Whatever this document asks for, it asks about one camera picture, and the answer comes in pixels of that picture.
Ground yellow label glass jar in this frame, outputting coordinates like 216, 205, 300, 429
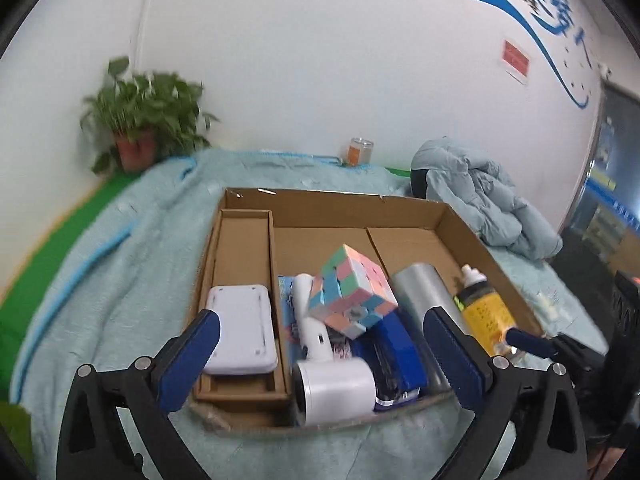
454, 264, 516, 356

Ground silver metal can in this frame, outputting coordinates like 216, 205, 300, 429
390, 262, 471, 396

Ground blue stapler case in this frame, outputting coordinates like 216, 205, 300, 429
350, 312, 428, 412

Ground white rectangular device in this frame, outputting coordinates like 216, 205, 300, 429
203, 284, 278, 376

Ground pastel rubiks cube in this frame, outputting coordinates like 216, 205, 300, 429
308, 245, 398, 340

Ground white handheld fan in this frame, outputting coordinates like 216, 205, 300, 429
292, 274, 375, 427

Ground large cardboard box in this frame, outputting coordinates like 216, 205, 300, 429
189, 188, 542, 430

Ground light blue puffer jacket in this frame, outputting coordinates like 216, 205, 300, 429
411, 136, 563, 261

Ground small cardboard divider tray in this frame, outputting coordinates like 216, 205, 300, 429
194, 209, 291, 406

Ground small orange label jar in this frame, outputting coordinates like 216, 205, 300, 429
346, 138, 374, 167

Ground potted plant red pot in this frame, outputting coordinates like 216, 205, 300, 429
79, 55, 219, 174

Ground red wall sign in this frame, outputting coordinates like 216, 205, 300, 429
499, 38, 532, 86

